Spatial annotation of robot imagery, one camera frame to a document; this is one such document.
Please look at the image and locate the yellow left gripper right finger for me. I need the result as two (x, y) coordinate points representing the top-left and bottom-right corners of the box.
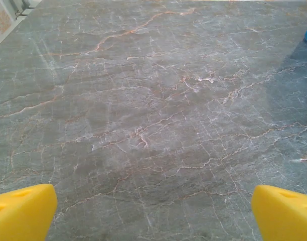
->
(251, 184), (307, 241)

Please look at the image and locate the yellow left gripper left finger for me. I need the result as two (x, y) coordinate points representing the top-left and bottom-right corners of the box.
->
(0, 183), (58, 241)

